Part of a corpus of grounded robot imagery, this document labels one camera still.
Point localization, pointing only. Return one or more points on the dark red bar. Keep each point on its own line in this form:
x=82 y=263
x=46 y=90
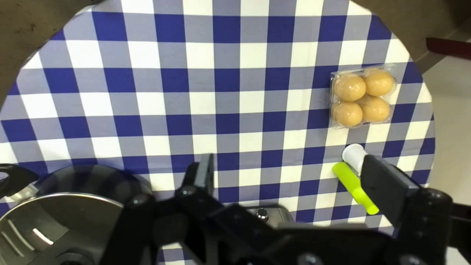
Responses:
x=449 y=48

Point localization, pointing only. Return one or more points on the white plastic cylinder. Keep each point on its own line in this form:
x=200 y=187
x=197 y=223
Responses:
x=353 y=154

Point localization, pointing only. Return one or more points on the lime green plastic stick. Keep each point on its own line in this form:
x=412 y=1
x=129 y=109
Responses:
x=351 y=182

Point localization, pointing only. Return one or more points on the brown egg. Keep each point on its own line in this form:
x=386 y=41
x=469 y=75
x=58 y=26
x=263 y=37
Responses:
x=347 y=114
x=374 y=108
x=349 y=87
x=379 y=82

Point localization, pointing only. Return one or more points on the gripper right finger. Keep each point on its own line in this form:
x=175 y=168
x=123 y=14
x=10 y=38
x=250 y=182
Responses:
x=390 y=187

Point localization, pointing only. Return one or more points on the steel pot with glass lid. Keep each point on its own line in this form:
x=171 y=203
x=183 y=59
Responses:
x=66 y=221

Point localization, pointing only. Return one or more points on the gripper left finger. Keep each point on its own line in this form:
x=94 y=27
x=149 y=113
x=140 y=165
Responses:
x=191 y=221

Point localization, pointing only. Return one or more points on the blue white checkered tablecloth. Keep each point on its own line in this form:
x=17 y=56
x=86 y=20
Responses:
x=206 y=92

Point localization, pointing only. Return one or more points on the clear plastic egg carton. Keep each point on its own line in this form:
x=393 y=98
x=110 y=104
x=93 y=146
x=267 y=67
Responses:
x=362 y=96

